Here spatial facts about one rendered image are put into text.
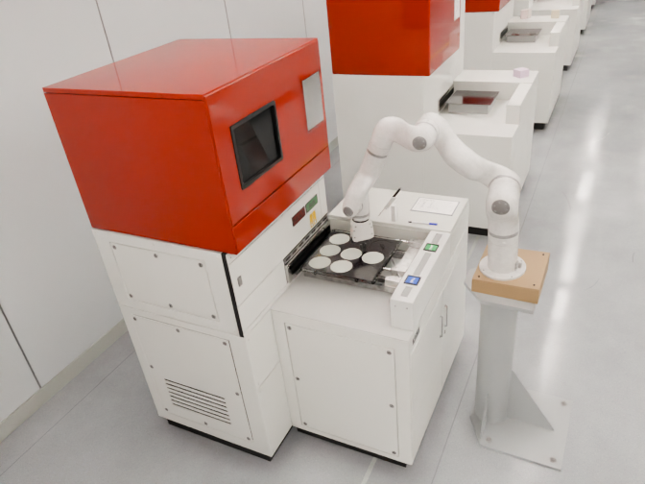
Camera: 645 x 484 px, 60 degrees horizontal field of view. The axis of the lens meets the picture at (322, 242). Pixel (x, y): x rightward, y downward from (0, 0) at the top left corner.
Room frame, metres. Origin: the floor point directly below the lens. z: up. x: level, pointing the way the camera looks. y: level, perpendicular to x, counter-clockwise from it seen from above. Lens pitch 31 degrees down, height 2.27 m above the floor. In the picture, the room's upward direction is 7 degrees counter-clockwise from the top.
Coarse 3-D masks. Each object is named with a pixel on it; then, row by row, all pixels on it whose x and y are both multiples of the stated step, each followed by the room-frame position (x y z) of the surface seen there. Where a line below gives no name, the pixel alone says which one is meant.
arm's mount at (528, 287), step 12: (528, 252) 2.01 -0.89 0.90; (540, 252) 1.99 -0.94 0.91; (528, 264) 1.92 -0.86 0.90; (540, 264) 1.91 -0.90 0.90; (480, 276) 1.90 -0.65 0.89; (528, 276) 1.85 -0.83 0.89; (540, 276) 1.83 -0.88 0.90; (480, 288) 1.87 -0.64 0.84; (492, 288) 1.84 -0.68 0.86; (504, 288) 1.82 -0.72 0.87; (516, 288) 1.79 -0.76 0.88; (528, 288) 1.77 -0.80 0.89; (540, 288) 1.79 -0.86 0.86; (516, 300) 1.79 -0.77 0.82; (528, 300) 1.77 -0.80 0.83
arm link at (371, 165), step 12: (372, 156) 2.09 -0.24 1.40; (360, 168) 2.14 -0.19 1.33; (372, 168) 2.10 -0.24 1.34; (360, 180) 2.11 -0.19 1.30; (372, 180) 2.10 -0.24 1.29; (348, 192) 2.09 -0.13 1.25; (360, 192) 2.07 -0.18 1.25; (348, 204) 2.08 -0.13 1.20; (360, 204) 2.07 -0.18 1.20; (348, 216) 2.09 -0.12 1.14
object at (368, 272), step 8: (336, 232) 2.38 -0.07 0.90; (344, 232) 2.37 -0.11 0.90; (328, 240) 2.31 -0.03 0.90; (376, 240) 2.26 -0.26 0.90; (384, 240) 2.25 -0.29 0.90; (392, 240) 2.24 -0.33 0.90; (320, 248) 2.25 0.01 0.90; (344, 248) 2.22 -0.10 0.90; (368, 248) 2.20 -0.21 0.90; (376, 248) 2.19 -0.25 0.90; (384, 248) 2.18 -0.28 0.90; (392, 248) 2.18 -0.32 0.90; (312, 256) 2.18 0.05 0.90; (328, 256) 2.16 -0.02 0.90; (336, 256) 2.16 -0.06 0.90; (360, 256) 2.13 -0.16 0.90; (384, 256) 2.11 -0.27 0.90; (304, 264) 2.12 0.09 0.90; (352, 264) 2.08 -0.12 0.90; (360, 264) 2.07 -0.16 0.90; (368, 264) 2.06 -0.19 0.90; (376, 264) 2.05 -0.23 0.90; (328, 272) 2.04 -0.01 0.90; (344, 272) 2.02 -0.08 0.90; (352, 272) 2.02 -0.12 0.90; (360, 272) 2.01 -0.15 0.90; (368, 272) 2.00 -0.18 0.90; (376, 272) 1.99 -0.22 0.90
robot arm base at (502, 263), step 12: (492, 240) 1.90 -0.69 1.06; (504, 240) 1.87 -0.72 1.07; (516, 240) 1.88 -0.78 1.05; (492, 252) 1.90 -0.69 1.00; (504, 252) 1.87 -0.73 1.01; (516, 252) 1.89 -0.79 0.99; (480, 264) 1.96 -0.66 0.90; (492, 264) 1.90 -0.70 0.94; (504, 264) 1.87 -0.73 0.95; (516, 264) 1.88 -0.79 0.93; (492, 276) 1.87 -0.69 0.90; (504, 276) 1.86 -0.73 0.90; (516, 276) 1.84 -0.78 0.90
